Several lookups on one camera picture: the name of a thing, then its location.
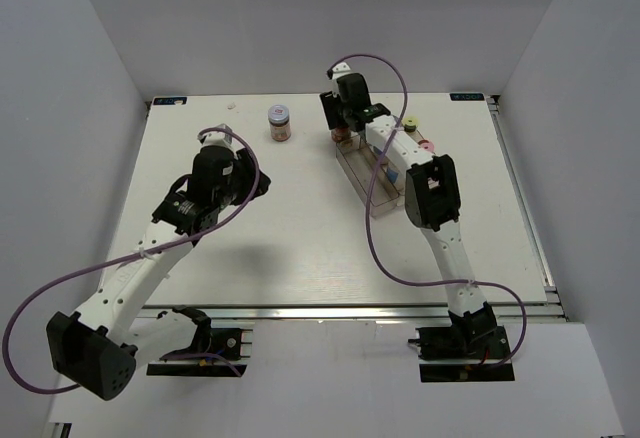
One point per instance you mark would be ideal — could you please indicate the right blue corner sticker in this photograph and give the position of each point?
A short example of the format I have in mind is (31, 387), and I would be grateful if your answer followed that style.
(466, 96)

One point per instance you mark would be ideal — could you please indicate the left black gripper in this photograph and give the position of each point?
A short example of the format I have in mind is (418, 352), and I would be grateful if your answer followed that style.
(244, 164)

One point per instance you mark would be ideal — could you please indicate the yellow cap spice bottle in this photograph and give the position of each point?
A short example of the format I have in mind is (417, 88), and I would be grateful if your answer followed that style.
(410, 124)

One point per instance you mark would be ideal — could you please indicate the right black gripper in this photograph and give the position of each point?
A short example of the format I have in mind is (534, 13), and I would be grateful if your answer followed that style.
(330, 102)

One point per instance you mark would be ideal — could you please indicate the clear acrylic organizer tray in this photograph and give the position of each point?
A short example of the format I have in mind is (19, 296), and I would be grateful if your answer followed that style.
(357, 161)

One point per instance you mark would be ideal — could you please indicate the silver lid pearl jar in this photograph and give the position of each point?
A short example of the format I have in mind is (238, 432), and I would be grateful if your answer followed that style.
(392, 174)

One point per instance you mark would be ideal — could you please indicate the red label spice jar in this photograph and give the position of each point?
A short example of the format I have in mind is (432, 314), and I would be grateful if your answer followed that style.
(279, 123)
(340, 134)

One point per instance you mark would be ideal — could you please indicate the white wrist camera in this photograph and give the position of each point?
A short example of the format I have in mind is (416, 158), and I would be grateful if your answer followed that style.
(219, 136)
(338, 70)

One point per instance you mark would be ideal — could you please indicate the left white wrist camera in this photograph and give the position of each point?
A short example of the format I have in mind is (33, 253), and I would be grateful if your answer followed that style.
(219, 136)

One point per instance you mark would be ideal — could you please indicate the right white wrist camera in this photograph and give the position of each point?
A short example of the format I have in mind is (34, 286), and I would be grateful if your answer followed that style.
(338, 70)

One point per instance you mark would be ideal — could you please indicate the pink cap spice bottle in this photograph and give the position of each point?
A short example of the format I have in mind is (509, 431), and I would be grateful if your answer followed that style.
(427, 145)

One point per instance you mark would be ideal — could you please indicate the aluminium front frame rail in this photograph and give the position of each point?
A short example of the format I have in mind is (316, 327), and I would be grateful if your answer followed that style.
(537, 313)

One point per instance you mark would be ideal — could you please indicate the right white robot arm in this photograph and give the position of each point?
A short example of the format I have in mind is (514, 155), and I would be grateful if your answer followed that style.
(432, 204)

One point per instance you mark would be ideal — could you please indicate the left blue corner sticker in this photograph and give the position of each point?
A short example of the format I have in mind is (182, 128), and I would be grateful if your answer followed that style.
(169, 101)

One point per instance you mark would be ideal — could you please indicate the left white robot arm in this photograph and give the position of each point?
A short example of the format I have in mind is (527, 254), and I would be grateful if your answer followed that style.
(96, 346)

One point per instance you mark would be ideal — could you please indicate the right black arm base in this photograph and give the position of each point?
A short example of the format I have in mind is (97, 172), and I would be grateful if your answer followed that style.
(444, 359)

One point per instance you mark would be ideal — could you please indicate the blue corner sticker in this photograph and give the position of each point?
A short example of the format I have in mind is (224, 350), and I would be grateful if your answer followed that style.
(466, 96)
(169, 101)

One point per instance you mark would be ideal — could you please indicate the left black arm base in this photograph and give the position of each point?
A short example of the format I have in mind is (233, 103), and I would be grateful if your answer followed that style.
(215, 351)

